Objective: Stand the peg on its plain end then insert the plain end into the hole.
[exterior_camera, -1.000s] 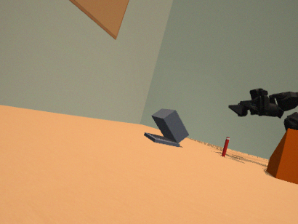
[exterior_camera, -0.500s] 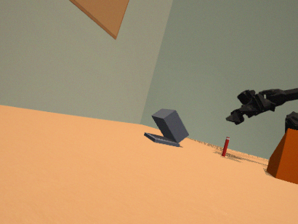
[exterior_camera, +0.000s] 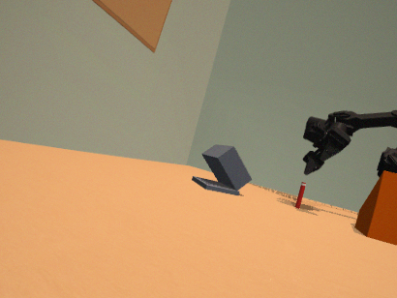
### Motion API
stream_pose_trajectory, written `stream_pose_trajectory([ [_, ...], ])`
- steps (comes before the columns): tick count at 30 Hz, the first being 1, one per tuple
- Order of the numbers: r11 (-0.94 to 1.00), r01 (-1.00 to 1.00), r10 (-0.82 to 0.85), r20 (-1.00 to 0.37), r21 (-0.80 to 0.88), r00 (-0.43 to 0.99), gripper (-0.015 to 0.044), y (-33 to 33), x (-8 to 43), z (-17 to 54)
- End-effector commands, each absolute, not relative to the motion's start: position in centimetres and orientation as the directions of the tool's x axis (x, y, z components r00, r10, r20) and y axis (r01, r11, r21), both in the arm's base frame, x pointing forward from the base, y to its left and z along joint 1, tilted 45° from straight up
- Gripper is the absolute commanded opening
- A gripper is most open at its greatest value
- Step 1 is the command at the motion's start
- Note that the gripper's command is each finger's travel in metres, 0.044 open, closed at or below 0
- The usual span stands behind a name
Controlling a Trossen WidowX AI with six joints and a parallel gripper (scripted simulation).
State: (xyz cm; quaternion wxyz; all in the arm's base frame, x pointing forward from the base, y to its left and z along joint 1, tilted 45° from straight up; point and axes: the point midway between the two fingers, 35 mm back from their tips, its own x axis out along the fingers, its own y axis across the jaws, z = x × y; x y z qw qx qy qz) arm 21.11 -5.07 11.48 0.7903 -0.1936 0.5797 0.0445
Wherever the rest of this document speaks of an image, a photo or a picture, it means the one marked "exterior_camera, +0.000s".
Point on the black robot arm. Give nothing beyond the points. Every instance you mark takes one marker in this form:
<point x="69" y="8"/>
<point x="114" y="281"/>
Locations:
<point x="350" y="122"/>

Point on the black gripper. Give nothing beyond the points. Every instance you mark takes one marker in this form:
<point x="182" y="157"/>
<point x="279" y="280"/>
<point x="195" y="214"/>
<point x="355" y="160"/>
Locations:
<point x="333" y="143"/>

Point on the grey sloped panel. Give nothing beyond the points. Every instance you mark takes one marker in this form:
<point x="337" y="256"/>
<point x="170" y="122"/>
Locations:
<point x="228" y="168"/>

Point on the red peg with white band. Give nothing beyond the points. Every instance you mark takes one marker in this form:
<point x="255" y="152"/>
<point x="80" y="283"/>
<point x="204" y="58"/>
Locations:
<point x="300" y="195"/>

